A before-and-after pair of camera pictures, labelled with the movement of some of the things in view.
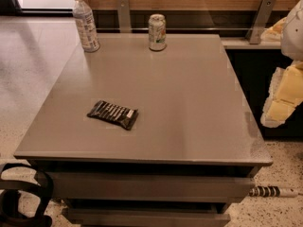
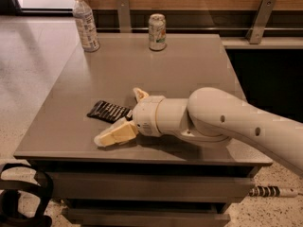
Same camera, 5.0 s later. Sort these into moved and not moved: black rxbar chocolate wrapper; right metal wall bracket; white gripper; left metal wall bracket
Moved: white gripper
Not moved: black rxbar chocolate wrapper; left metal wall bracket; right metal wall bracket
